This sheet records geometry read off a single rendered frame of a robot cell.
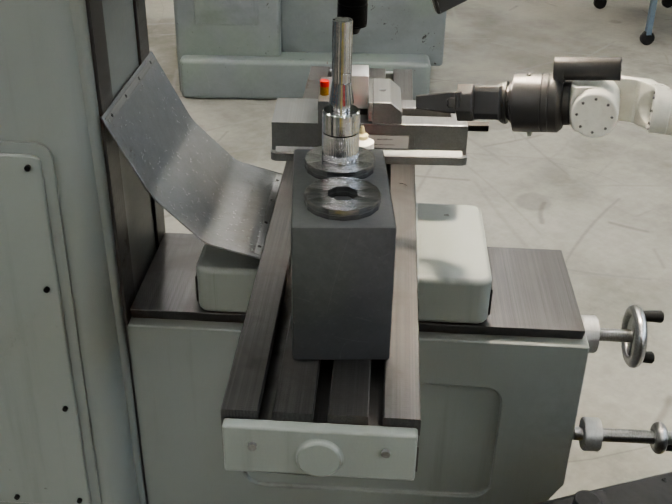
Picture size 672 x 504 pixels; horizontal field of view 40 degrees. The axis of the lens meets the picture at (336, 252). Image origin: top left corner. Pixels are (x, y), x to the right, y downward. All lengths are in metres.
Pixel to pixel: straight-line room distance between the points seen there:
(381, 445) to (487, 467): 0.72
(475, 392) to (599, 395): 1.07
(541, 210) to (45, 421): 2.35
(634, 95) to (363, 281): 0.58
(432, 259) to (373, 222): 0.53
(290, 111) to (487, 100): 0.42
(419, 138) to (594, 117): 0.38
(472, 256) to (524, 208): 2.03
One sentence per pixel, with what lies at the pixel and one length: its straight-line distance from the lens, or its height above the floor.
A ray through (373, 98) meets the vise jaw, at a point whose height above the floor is 1.05.
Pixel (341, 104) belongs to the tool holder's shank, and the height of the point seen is 1.22.
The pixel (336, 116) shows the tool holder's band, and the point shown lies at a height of 1.20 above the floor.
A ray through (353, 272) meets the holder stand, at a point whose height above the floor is 1.07.
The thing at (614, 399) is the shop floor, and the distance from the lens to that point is 2.70.
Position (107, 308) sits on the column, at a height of 0.77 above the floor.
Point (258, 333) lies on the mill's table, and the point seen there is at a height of 0.94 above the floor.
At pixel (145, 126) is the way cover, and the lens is 1.56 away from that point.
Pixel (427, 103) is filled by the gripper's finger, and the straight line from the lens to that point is 1.41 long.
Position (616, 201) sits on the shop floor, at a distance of 3.77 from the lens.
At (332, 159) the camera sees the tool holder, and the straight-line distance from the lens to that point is 1.16.
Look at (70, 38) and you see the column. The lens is 1.40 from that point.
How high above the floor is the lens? 1.62
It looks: 30 degrees down
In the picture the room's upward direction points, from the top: 1 degrees clockwise
